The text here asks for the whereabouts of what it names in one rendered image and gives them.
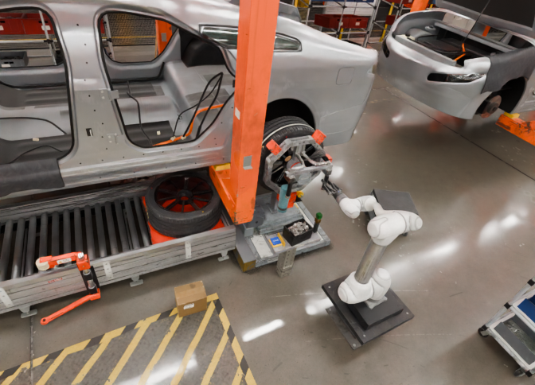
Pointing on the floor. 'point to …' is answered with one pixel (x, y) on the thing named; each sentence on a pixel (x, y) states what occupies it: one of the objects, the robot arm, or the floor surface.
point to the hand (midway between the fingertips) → (326, 181)
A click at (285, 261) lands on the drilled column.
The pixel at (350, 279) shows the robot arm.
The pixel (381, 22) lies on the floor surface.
